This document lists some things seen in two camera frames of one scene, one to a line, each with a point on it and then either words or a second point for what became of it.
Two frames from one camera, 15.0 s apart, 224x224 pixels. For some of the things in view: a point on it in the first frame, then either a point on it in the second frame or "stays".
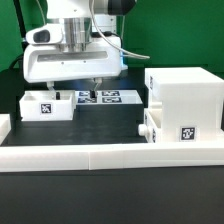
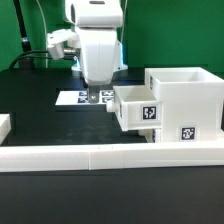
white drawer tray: x=43 y=105 → x=135 y=107
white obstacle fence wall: x=29 y=158 stays
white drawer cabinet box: x=191 y=102 stays
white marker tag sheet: x=108 y=97 stays
